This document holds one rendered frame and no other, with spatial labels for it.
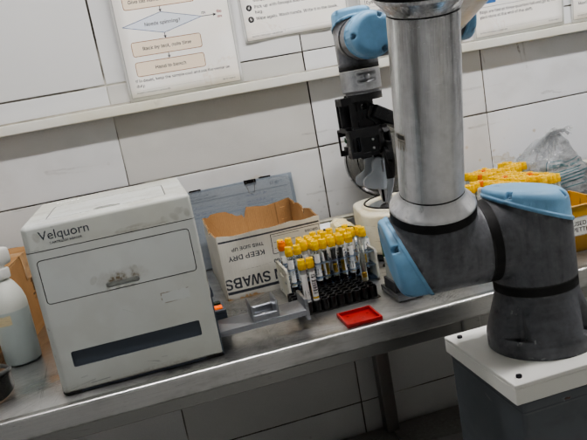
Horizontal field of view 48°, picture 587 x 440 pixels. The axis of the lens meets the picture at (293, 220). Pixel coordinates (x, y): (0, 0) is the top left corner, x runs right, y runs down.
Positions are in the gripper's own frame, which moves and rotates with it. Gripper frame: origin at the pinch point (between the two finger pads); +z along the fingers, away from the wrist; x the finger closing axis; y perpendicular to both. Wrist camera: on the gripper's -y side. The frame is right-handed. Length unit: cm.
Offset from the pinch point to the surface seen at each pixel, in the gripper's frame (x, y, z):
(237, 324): 4.1, 34.1, 16.6
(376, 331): 11.0, 10.4, 21.9
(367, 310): 4.1, 9.2, 20.4
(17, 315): -14, 74, 10
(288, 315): 5.8, 24.7, 16.8
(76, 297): 7, 60, 4
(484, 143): -57, -53, 3
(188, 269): 7.0, 40.7, 3.6
